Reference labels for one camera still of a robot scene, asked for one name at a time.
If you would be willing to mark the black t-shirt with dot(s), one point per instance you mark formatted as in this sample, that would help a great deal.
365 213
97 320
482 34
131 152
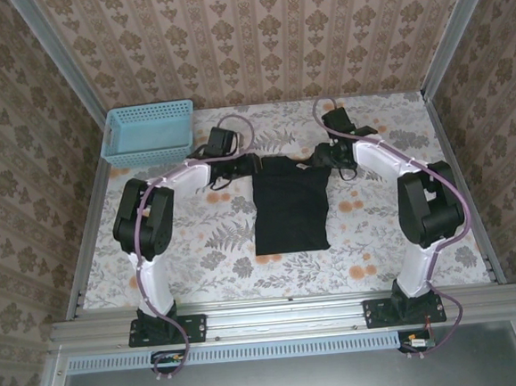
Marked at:
290 208

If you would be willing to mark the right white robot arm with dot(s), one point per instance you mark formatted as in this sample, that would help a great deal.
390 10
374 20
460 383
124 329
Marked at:
418 265

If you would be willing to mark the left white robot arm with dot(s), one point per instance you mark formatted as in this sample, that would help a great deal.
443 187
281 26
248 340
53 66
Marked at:
155 281

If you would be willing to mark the blue plastic basket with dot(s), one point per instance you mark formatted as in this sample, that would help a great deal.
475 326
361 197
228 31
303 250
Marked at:
146 137

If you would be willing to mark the floral tablecloth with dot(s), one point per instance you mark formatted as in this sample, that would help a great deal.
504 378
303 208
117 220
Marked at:
291 275

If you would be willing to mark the small connector board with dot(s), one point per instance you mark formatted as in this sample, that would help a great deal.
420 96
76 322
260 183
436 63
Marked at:
417 343
168 360

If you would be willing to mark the grey metal panel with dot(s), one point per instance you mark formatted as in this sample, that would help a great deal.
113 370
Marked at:
277 383

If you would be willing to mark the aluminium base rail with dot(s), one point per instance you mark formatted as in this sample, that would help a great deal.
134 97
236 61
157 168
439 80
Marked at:
286 318

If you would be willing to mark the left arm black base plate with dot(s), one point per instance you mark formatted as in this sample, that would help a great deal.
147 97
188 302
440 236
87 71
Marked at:
197 329

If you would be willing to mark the aluminium frame post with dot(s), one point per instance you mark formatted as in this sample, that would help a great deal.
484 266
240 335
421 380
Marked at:
456 30
60 61

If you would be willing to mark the aluminium table side rail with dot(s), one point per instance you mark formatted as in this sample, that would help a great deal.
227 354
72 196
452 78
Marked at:
83 278
488 251

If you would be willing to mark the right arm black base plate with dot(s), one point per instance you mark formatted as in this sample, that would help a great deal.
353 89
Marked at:
437 310

